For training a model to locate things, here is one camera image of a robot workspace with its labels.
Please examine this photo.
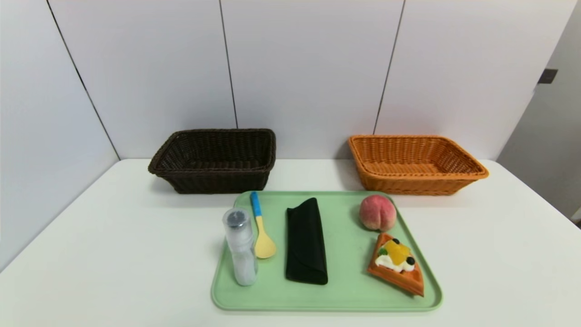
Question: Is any yellow spoon with blue handle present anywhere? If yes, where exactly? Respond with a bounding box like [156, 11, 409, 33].
[250, 191, 277, 260]

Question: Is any pink peach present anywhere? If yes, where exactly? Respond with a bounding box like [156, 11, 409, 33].
[359, 195, 397, 232]

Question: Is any clear bottle with white contents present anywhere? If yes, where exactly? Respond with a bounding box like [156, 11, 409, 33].
[222, 208, 258, 287]

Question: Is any waffle slice with fruit topping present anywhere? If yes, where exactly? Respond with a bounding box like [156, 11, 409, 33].
[367, 233, 425, 297]

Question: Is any dark brown wicker basket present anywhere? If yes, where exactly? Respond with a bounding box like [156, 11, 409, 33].
[148, 128, 276, 194]

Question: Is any orange wicker basket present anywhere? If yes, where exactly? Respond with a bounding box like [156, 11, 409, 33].
[348, 134, 490, 196]

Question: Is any black folded pouch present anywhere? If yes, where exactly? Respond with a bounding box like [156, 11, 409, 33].
[285, 197, 329, 286]

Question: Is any light green plastic tray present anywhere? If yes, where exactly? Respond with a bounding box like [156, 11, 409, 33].
[211, 190, 443, 312]

